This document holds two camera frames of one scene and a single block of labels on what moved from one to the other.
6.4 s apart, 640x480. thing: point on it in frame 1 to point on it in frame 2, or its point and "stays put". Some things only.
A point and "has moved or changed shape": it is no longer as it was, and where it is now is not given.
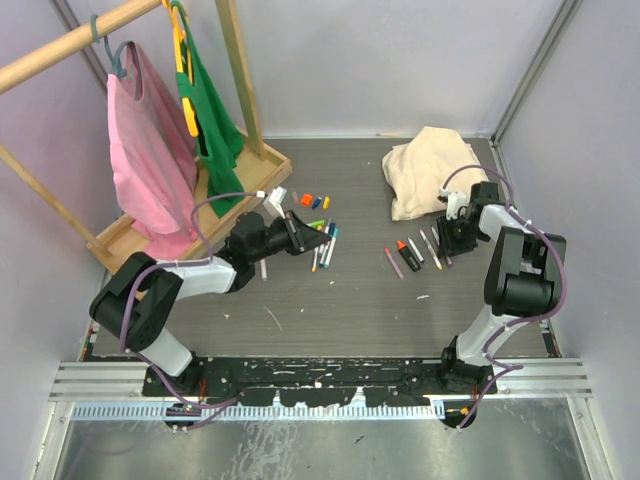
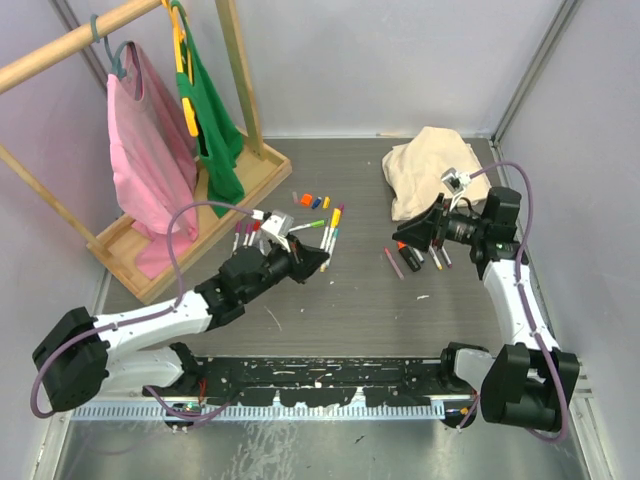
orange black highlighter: (408, 256) stays put
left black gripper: (301, 237) to (303, 260)
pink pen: (401, 276) stays put
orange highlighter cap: (306, 199) stays put
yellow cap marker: (313, 269) has moved or changed shape
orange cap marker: (431, 250) stays put
